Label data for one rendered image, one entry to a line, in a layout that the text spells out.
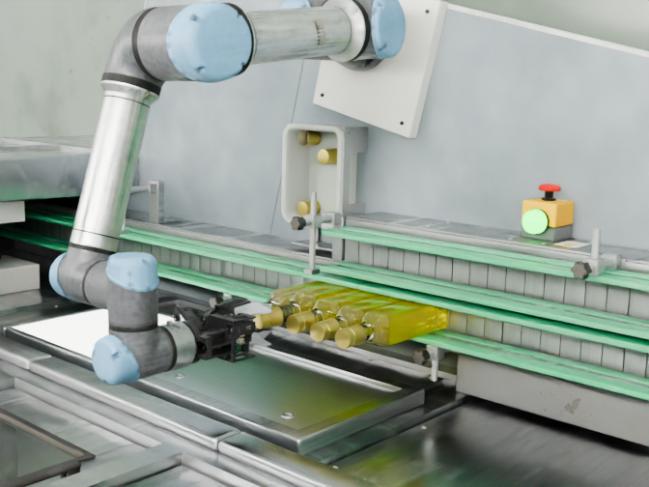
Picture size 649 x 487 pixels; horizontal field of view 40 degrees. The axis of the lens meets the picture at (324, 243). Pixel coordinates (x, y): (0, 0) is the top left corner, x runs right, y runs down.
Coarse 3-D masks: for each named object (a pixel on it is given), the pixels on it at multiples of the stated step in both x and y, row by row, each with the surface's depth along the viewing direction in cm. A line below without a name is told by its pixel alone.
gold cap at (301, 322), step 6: (306, 312) 159; (288, 318) 158; (294, 318) 157; (300, 318) 157; (306, 318) 158; (312, 318) 159; (288, 324) 158; (294, 324) 157; (300, 324) 156; (306, 324) 157; (312, 324) 158; (294, 330) 157; (300, 330) 157
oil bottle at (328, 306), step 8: (336, 296) 167; (344, 296) 168; (352, 296) 168; (360, 296) 168; (368, 296) 169; (376, 296) 170; (320, 304) 162; (328, 304) 162; (336, 304) 162; (344, 304) 163; (328, 312) 161; (336, 312) 161
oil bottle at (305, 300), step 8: (320, 288) 172; (328, 288) 173; (336, 288) 173; (344, 288) 173; (352, 288) 174; (296, 296) 167; (304, 296) 166; (312, 296) 166; (320, 296) 167; (328, 296) 168; (304, 304) 165; (312, 304) 165
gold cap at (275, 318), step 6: (276, 306) 161; (270, 312) 159; (276, 312) 159; (282, 312) 160; (258, 318) 159; (264, 318) 158; (270, 318) 158; (276, 318) 159; (282, 318) 160; (258, 324) 159; (264, 324) 158; (270, 324) 159; (276, 324) 160
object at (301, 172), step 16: (288, 128) 196; (304, 128) 193; (320, 128) 190; (336, 128) 187; (288, 144) 198; (320, 144) 200; (336, 144) 197; (288, 160) 199; (304, 160) 202; (288, 176) 199; (304, 176) 203; (320, 176) 201; (336, 176) 198; (288, 192) 200; (304, 192) 203; (320, 192) 202; (336, 192) 189; (288, 208) 201; (336, 208) 190
